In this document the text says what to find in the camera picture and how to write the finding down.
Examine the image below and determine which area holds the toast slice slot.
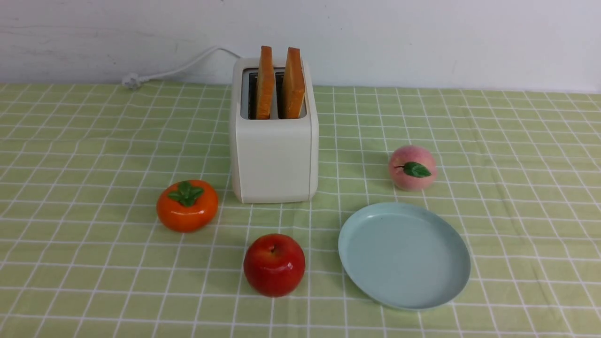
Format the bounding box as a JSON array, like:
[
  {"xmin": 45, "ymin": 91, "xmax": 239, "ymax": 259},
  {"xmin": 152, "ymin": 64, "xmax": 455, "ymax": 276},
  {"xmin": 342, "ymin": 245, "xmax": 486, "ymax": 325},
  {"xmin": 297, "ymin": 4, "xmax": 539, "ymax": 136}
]
[
  {"xmin": 256, "ymin": 46, "xmax": 276, "ymax": 120},
  {"xmin": 283, "ymin": 47, "xmax": 305, "ymax": 119}
]

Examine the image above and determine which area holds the white two-slot toaster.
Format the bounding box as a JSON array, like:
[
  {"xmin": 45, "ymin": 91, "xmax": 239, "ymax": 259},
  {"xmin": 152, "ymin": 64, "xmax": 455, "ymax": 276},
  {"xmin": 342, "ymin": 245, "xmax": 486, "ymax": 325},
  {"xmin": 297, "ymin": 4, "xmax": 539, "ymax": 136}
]
[{"xmin": 229, "ymin": 58, "xmax": 319, "ymax": 204}]

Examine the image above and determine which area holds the red apple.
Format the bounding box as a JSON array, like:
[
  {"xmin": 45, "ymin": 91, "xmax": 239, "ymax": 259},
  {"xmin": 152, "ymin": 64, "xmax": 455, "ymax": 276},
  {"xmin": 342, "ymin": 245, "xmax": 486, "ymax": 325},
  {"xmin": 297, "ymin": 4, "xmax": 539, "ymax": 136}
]
[{"xmin": 243, "ymin": 233, "xmax": 306, "ymax": 298}]

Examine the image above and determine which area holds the pink peach with leaf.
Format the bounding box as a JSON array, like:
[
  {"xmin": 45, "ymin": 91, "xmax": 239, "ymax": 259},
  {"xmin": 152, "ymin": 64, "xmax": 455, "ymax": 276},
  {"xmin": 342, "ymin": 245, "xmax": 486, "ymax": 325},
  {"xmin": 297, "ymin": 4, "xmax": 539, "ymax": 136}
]
[{"xmin": 388, "ymin": 145, "xmax": 438, "ymax": 191}]

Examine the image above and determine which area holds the orange persimmon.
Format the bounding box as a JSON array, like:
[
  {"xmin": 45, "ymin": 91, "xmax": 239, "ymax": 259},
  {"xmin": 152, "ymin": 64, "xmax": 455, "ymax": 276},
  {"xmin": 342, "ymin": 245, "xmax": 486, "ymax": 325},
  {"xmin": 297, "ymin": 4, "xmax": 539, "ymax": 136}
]
[{"xmin": 156, "ymin": 180, "xmax": 219, "ymax": 233}]

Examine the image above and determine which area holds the light blue plate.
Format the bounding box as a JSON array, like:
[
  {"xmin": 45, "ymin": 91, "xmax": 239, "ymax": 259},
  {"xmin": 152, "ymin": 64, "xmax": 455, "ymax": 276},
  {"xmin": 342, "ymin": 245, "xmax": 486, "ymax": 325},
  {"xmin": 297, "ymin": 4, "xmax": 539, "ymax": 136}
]
[{"xmin": 338, "ymin": 202, "xmax": 472, "ymax": 311}]

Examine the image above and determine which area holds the green checkered tablecloth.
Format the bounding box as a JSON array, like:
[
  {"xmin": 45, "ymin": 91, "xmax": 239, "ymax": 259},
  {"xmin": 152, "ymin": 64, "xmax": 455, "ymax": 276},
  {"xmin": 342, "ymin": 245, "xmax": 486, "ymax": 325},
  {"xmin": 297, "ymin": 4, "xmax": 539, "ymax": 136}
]
[{"xmin": 0, "ymin": 83, "xmax": 601, "ymax": 338}]

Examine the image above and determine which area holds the white toaster power cable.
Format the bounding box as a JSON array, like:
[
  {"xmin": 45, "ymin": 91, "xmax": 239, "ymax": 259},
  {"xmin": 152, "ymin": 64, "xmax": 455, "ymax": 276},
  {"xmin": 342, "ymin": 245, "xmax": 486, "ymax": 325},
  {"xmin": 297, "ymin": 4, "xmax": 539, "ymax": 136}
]
[{"xmin": 122, "ymin": 45, "xmax": 242, "ymax": 90}]

